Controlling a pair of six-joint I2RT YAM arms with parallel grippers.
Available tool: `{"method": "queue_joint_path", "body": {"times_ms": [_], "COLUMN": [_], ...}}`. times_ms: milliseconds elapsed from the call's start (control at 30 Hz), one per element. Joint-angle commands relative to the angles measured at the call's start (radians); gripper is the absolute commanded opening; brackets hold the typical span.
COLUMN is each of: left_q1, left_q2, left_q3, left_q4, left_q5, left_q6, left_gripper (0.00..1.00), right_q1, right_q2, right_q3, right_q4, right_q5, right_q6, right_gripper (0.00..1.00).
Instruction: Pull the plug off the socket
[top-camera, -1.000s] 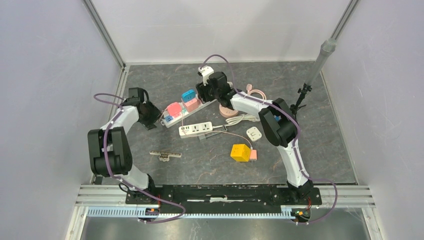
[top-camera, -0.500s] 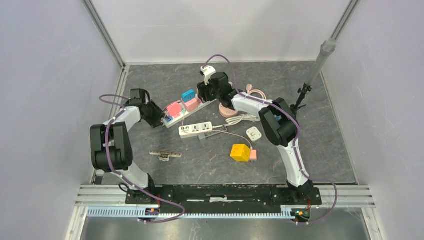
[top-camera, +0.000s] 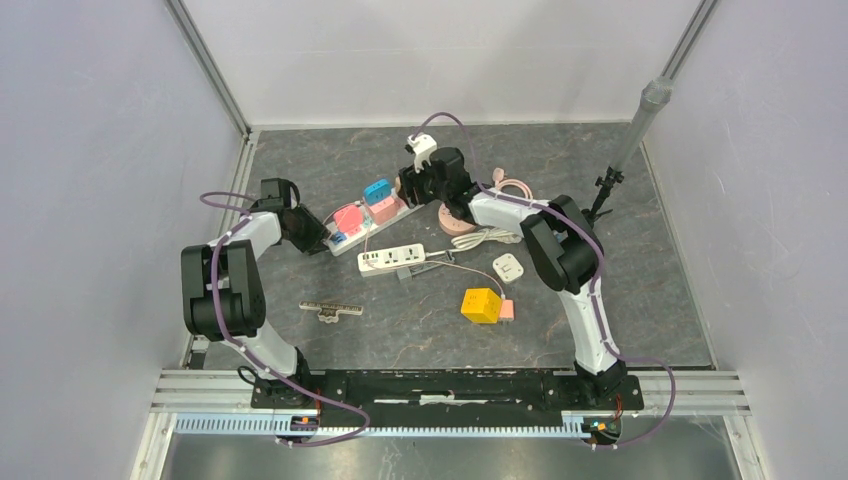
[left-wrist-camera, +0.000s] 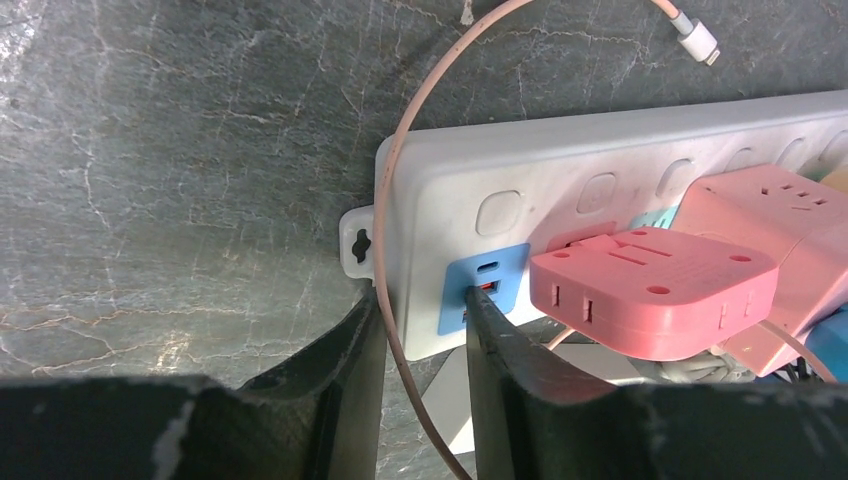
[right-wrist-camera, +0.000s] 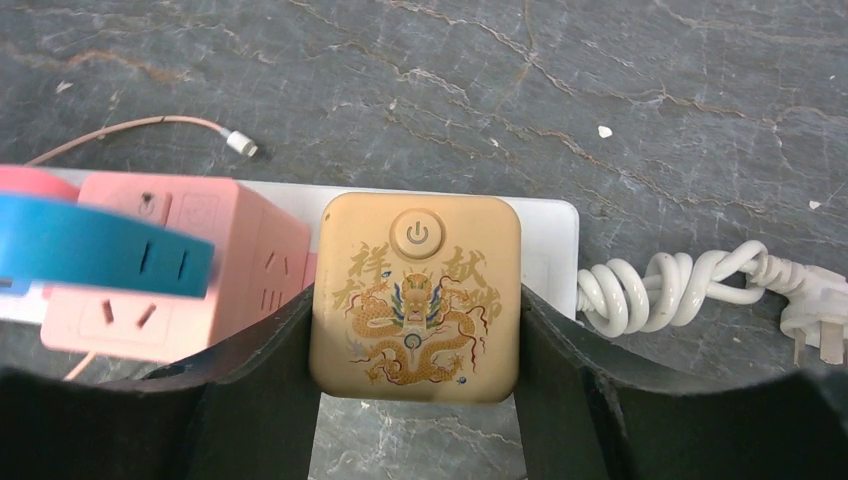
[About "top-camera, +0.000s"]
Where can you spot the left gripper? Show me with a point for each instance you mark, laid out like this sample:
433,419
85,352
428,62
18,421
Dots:
312,245

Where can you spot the white square plug adapter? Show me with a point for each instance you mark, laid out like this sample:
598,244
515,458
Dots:
508,268

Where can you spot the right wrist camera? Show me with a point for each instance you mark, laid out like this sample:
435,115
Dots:
421,146

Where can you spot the blue plug adapter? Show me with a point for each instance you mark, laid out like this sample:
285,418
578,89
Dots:
377,192

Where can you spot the small white power strip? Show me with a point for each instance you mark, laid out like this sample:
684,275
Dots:
386,260

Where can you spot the yellow cube socket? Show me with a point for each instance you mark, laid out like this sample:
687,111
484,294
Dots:
481,306

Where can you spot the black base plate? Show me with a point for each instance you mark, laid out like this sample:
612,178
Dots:
456,398

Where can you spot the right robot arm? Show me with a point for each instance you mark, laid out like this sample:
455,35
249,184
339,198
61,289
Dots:
564,250

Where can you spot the white cable duct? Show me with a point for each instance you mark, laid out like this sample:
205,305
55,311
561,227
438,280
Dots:
304,426

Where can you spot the long white power strip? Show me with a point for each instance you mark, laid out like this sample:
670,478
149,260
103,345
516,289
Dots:
339,243

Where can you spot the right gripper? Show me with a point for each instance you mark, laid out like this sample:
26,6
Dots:
408,179

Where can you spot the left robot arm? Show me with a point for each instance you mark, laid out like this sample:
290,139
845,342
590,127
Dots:
224,299

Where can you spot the small pink charger plug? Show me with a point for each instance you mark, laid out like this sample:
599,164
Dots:
507,311

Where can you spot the pink round socket base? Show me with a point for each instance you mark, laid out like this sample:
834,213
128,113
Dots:
451,225

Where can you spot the pink square plug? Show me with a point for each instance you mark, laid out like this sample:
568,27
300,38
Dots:
383,210

